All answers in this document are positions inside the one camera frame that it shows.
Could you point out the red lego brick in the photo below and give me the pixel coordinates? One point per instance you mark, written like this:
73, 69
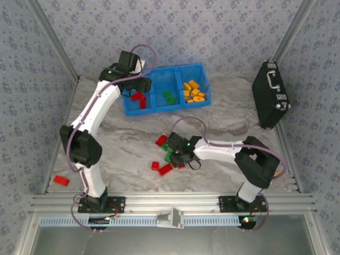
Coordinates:
61, 180
136, 97
181, 166
155, 165
161, 140
143, 103
166, 169

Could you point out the blue three-compartment plastic bin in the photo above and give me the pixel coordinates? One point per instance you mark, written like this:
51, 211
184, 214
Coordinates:
162, 79

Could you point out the yellow round lego piece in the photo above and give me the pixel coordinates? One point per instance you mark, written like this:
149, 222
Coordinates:
198, 99

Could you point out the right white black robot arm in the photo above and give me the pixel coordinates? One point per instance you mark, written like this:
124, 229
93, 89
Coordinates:
217, 151

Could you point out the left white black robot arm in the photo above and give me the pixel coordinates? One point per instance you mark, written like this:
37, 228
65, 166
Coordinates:
101, 106

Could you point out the small tan tile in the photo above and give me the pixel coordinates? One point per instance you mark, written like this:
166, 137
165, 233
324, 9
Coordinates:
278, 173

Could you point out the grey rail clamp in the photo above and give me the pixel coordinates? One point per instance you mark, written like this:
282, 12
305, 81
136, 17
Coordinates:
174, 219

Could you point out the aluminium corner post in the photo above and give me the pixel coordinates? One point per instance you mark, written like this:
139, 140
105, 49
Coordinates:
55, 40
296, 27

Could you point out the grooved aluminium side rail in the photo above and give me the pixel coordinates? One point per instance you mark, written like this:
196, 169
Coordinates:
292, 180

